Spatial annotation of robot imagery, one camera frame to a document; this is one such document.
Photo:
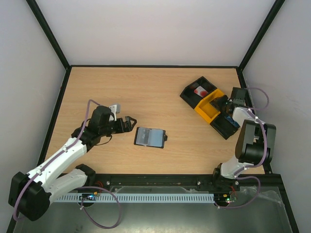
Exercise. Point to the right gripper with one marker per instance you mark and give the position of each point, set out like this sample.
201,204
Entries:
224,103

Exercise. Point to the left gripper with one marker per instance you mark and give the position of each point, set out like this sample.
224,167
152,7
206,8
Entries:
128,127

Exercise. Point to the black card holder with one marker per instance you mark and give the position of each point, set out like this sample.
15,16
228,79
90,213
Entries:
150,137

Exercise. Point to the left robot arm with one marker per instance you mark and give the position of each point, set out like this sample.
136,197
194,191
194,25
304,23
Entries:
82,140

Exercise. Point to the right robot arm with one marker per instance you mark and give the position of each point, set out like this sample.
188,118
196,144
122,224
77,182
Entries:
254,147

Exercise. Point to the blue card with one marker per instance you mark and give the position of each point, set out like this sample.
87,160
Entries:
233,122

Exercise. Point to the dark card in yellow bin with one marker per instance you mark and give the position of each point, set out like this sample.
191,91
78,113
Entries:
215,104

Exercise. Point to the red white card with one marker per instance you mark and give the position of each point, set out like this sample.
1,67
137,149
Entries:
200,91

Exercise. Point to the black bin near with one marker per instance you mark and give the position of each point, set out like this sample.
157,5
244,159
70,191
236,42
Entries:
223,126

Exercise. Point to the black bin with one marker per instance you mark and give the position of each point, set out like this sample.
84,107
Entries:
188,94
223,126

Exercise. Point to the yellow bin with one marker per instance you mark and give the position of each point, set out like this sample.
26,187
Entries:
205,109

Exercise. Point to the black bin far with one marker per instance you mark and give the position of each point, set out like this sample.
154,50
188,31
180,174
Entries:
188,94

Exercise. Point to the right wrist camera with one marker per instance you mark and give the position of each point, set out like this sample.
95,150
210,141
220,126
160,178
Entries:
238,96

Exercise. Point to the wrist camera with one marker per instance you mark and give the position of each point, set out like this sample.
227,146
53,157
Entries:
238,96
115,109

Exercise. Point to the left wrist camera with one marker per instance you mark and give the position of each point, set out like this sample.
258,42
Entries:
115,109

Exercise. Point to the black front rail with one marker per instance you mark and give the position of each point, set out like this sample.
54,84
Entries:
155,180

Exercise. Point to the white slotted cable duct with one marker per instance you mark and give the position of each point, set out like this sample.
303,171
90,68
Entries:
137,198

